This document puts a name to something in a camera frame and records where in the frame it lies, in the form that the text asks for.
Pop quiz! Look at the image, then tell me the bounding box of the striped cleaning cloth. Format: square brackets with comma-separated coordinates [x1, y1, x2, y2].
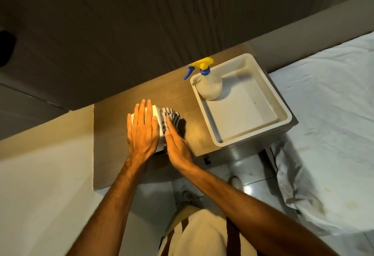
[160, 107, 181, 152]

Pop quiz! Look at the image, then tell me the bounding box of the person's grey shoe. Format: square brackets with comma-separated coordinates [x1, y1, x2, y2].
[227, 176, 244, 192]

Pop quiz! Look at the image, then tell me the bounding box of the white plastic tub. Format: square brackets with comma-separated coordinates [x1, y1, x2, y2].
[190, 53, 293, 148]

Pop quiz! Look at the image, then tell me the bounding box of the beige garment with brown stripes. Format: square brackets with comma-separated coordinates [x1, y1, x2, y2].
[158, 201, 265, 256]

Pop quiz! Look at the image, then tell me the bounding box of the person's left forearm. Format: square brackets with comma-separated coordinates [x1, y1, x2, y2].
[67, 155, 153, 256]

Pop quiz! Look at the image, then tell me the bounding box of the wooden bedside table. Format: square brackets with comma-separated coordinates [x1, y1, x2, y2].
[93, 42, 299, 191]

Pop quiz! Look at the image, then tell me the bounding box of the bed with white sheet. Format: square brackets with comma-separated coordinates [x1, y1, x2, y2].
[267, 31, 374, 236]

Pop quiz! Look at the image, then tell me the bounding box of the spray bottle with yellow-blue trigger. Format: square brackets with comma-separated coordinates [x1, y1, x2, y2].
[183, 57, 223, 101]

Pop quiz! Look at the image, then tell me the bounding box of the person's right forearm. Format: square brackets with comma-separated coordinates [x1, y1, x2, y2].
[175, 161, 340, 256]

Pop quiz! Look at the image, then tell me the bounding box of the white box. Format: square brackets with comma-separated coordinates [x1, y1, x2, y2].
[131, 105, 168, 154]

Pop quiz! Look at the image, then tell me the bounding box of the person's right hand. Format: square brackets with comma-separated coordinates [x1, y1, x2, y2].
[164, 115, 196, 173]

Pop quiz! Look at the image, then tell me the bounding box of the person's left hand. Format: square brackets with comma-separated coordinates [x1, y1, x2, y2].
[126, 99, 160, 163]

